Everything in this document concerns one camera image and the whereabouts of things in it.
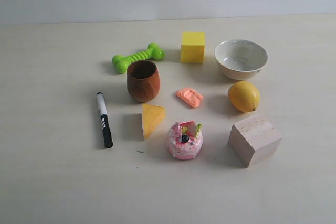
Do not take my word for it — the orange salmon piece toy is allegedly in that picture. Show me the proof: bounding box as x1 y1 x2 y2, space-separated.
176 87 203 108

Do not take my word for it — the yellow wooden triangle block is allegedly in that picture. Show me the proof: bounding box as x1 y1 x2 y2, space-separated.
142 103 165 140

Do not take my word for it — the brown wooden cup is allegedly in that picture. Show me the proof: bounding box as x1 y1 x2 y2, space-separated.
127 60 160 103

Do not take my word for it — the pink toy cake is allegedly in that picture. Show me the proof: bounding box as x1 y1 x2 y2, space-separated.
166 121 204 161

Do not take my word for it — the green rubber bone toy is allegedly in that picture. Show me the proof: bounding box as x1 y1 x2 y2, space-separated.
112 42 165 73

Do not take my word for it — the yellow cube block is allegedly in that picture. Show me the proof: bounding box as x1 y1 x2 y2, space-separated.
180 31 205 63

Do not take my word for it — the black white marker pen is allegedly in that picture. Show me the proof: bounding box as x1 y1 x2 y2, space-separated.
96 92 113 148

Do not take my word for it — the yellow lemon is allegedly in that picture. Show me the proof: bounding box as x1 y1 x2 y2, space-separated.
227 81 261 113

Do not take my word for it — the white speckled ceramic bowl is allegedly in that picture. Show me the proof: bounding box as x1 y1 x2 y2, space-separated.
214 39 269 81

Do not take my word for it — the plain wooden cube block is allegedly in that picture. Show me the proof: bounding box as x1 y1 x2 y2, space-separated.
228 114 282 168

